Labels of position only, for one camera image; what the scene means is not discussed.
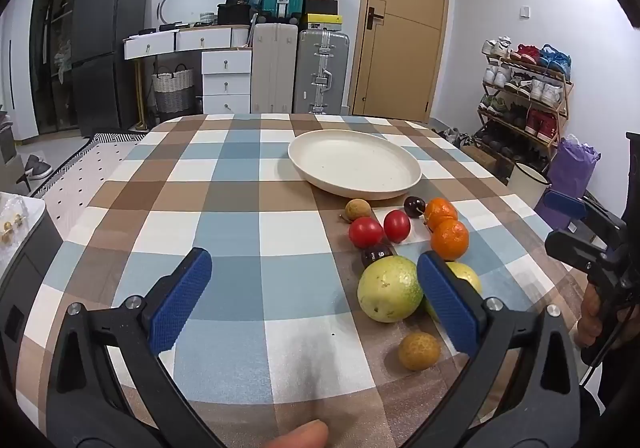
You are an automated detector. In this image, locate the purple bag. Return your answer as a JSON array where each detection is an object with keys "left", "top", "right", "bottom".
[{"left": 535, "top": 135, "right": 601, "bottom": 229}]

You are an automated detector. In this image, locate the woven laundry basket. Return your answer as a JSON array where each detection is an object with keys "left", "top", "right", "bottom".
[{"left": 151, "top": 63, "right": 195, "bottom": 123}]

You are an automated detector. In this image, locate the white wardrobe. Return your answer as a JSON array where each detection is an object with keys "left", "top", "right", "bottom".
[{"left": 0, "top": 0, "right": 42, "bottom": 144}]

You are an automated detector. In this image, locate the white desk with drawers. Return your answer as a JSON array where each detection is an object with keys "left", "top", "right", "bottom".
[{"left": 123, "top": 24, "right": 252, "bottom": 115}]

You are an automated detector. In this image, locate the orange mandarin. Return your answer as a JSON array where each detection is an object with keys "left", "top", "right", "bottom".
[
  {"left": 430, "top": 219, "right": 470, "bottom": 261},
  {"left": 425, "top": 197, "right": 459, "bottom": 229}
]

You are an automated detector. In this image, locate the wooden shoe rack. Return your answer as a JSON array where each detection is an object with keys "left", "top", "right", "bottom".
[{"left": 475, "top": 51, "right": 575, "bottom": 174}]

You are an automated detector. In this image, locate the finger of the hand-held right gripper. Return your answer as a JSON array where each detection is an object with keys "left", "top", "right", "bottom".
[
  {"left": 542, "top": 189, "right": 629, "bottom": 241},
  {"left": 544, "top": 229, "right": 621, "bottom": 275}
]

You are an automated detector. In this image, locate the green mottled round fruit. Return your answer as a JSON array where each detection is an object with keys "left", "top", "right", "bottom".
[{"left": 422, "top": 261, "right": 483, "bottom": 324}]

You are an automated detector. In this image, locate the dark glass-door cabinet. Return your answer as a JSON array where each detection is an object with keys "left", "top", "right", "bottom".
[{"left": 30, "top": 0, "right": 93, "bottom": 134}]

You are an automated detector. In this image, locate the small cardboard box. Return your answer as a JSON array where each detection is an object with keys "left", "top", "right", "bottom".
[{"left": 460, "top": 144, "right": 501, "bottom": 175}]

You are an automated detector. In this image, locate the grey side cabinet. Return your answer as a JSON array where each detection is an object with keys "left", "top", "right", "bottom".
[{"left": 0, "top": 191, "right": 63, "bottom": 344}]

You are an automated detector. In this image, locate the person's right hand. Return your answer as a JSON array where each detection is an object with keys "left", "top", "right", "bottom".
[{"left": 575, "top": 278, "right": 603, "bottom": 350}]

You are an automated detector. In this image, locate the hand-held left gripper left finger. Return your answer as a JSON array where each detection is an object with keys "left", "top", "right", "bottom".
[{"left": 46, "top": 247, "right": 226, "bottom": 448}]

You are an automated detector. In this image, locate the dark plum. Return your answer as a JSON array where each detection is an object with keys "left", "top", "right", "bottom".
[{"left": 361, "top": 244, "right": 396, "bottom": 271}]

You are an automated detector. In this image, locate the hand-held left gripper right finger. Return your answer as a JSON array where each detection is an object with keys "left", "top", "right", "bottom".
[{"left": 400, "top": 251, "right": 583, "bottom": 448}]

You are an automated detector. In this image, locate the dark grey refrigerator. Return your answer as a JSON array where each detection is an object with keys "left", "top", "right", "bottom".
[{"left": 70, "top": 0, "right": 151, "bottom": 136}]

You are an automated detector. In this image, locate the clear bag of gold items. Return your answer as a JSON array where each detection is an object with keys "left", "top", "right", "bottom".
[{"left": 0, "top": 193, "right": 31, "bottom": 244}]

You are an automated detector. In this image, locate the pile of dark shoes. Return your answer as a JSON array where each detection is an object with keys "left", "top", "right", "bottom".
[{"left": 432, "top": 127, "right": 476, "bottom": 147}]

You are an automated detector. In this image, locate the silver suitcase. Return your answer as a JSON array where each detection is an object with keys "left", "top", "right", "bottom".
[{"left": 294, "top": 28, "right": 351, "bottom": 115}]

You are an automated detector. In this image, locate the brown longan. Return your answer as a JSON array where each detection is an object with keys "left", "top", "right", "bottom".
[
  {"left": 398, "top": 332, "right": 441, "bottom": 372},
  {"left": 340, "top": 198, "right": 375, "bottom": 224}
]

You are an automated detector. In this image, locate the red tomato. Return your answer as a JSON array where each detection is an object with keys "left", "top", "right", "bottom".
[
  {"left": 348, "top": 217, "right": 385, "bottom": 249},
  {"left": 383, "top": 209, "right": 412, "bottom": 244}
]

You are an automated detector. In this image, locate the shoe rack with shoes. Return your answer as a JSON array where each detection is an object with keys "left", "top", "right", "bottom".
[{"left": 477, "top": 36, "right": 573, "bottom": 169}]

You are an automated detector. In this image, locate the white enamel bucket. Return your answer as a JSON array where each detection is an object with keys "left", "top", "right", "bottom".
[{"left": 507, "top": 162, "right": 551, "bottom": 209}]

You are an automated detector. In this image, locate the cream round plate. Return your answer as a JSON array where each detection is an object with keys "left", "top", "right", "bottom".
[{"left": 287, "top": 129, "right": 422, "bottom": 201}]

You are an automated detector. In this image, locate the wooden door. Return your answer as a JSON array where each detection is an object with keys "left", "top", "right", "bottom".
[{"left": 347, "top": 0, "right": 453, "bottom": 124}]

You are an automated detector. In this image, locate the pale yellow-green round fruit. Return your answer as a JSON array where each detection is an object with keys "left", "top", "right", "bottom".
[{"left": 357, "top": 255, "right": 425, "bottom": 324}]

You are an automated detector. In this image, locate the black case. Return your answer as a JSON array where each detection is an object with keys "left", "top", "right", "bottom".
[{"left": 217, "top": 3, "right": 252, "bottom": 26}]

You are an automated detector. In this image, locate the person's left hand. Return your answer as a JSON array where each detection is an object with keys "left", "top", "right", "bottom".
[{"left": 262, "top": 419, "right": 330, "bottom": 448}]

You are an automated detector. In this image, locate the beige suitcase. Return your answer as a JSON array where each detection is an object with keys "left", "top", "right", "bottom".
[{"left": 250, "top": 22, "right": 299, "bottom": 115}]

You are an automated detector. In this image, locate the grey slipper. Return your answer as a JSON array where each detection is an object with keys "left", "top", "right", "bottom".
[{"left": 22, "top": 154, "right": 53, "bottom": 180}]

